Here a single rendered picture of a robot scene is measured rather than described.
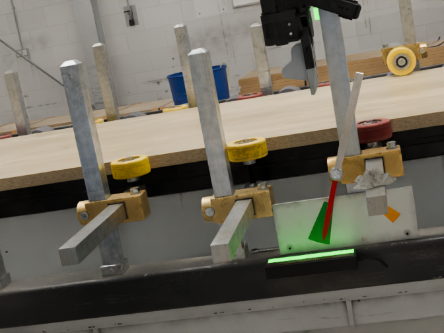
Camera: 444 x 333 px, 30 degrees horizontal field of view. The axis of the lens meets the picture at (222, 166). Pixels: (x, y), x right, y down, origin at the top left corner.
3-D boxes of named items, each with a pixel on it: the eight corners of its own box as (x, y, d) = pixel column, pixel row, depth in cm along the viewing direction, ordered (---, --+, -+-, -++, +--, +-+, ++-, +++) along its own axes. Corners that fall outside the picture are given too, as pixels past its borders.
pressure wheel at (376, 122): (398, 178, 161) (390, 119, 158) (357, 183, 162) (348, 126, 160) (397, 168, 168) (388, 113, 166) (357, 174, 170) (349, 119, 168)
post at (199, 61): (250, 292, 161) (205, 47, 153) (232, 295, 162) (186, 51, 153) (252, 286, 165) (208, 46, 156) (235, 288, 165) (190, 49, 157)
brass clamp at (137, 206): (144, 221, 160) (139, 195, 159) (78, 230, 163) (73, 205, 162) (152, 212, 166) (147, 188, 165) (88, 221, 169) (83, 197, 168)
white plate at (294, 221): (419, 238, 153) (411, 185, 151) (280, 256, 158) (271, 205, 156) (419, 237, 153) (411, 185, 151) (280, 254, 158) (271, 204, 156)
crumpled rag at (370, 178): (397, 185, 128) (395, 170, 128) (353, 191, 129) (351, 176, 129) (395, 172, 137) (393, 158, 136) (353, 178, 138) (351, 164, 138)
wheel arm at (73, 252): (81, 269, 135) (75, 244, 134) (61, 271, 135) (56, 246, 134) (148, 201, 176) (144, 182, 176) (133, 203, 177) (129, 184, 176)
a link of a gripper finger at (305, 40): (305, 67, 144) (297, 18, 143) (316, 65, 144) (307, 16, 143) (304, 70, 140) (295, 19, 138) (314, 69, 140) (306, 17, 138)
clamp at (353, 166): (404, 176, 151) (400, 149, 150) (330, 186, 153) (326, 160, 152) (403, 169, 156) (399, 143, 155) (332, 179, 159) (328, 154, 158)
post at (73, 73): (126, 296, 166) (75, 59, 157) (110, 298, 167) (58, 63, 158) (131, 291, 169) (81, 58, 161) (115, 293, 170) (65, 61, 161)
